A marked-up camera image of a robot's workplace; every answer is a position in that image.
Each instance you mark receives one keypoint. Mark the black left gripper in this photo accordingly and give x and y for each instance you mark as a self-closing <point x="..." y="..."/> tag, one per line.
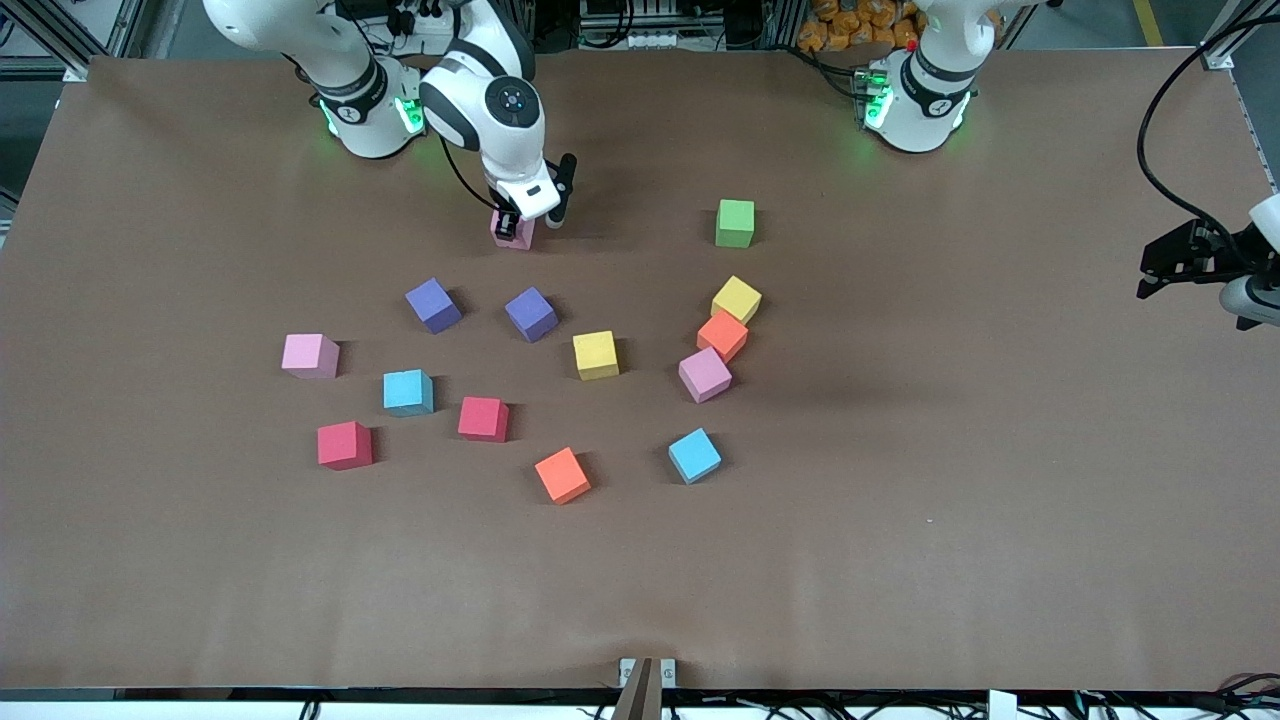
<point x="1207" y="251"/>

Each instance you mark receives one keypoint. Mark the pink foam cube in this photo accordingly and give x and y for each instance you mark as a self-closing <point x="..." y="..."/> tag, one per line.
<point x="705" y="375"/>
<point x="310" y="355"/>
<point x="527" y="238"/>

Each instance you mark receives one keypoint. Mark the purple foam cube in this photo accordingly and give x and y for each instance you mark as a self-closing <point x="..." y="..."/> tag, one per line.
<point x="530" y="313"/>
<point x="433" y="305"/>

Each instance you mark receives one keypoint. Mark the red foam cube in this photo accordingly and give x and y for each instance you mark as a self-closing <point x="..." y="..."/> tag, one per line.
<point x="483" y="418"/>
<point x="344" y="445"/>

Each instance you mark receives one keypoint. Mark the blue foam cube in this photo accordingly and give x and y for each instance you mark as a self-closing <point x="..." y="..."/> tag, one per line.
<point x="694" y="455"/>
<point x="408" y="392"/>

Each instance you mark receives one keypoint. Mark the green foam cube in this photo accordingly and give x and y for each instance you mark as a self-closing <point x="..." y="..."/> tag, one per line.
<point x="735" y="222"/>

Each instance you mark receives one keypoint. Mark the orange foam cube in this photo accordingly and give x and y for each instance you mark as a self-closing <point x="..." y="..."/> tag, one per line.
<point x="562" y="475"/>
<point x="722" y="335"/>

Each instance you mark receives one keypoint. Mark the yellow foam cube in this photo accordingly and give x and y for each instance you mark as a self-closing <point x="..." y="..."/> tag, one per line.
<point x="596" y="355"/>
<point x="737" y="299"/>

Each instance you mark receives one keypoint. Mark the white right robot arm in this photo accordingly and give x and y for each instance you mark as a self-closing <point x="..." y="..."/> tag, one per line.
<point x="505" y="145"/>

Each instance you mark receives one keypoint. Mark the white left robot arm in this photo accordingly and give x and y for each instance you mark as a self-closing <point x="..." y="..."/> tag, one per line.
<point x="915" y="100"/>

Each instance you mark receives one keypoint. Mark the white power strip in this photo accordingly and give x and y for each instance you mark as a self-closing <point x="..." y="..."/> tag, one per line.
<point x="430" y="45"/>

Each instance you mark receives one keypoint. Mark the grey equipment box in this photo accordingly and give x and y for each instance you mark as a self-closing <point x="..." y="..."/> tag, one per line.
<point x="640" y="20"/>

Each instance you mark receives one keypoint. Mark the brown paper table cover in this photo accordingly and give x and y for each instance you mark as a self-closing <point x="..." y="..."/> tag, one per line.
<point x="900" y="550"/>

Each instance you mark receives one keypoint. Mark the orange snack packets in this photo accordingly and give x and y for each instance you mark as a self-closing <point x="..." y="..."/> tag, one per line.
<point x="850" y="25"/>

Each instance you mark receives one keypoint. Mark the brown wooden stick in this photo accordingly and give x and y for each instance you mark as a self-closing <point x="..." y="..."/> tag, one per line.
<point x="640" y="695"/>

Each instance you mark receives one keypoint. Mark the aluminium frame profile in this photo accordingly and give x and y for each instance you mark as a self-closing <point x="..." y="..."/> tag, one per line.
<point x="70" y="35"/>
<point x="1222" y="42"/>

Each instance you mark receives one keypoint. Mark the small metal bracket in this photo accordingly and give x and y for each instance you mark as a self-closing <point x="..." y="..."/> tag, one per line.
<point x="626" y="670"/>

